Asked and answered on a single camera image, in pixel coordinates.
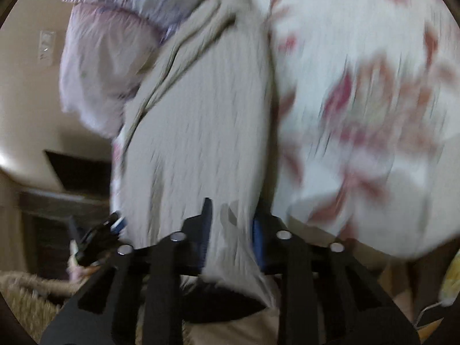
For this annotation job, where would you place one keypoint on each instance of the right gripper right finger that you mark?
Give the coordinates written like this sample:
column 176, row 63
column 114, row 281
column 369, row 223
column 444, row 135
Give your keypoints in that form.
column 327, row 297

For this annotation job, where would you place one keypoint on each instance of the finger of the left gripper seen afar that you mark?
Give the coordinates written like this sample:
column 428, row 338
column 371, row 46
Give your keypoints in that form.
column 93, row 243

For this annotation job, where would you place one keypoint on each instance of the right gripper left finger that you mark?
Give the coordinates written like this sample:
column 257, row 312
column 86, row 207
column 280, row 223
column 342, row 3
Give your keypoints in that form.
column 136, row 288

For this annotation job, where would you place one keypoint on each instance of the beige cable knit sweater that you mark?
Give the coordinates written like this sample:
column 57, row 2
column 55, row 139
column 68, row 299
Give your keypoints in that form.
column 198, row 129

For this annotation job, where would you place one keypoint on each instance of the dark wooden shelf unit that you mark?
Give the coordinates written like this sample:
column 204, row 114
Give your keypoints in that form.
column 46, row 214

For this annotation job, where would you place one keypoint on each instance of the woven straw basket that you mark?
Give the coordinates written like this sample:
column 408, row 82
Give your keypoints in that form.
column 36, row 301

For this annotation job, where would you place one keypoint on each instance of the pink floral left pillow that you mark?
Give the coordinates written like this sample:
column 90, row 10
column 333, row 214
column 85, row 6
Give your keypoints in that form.
column 102, row 64

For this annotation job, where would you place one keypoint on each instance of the floral bed quilt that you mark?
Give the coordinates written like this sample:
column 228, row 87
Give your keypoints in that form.
column 368, row 123

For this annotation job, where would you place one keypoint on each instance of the white wall switch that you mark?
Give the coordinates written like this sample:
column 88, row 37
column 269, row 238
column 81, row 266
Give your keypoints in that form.
column 46, row 46

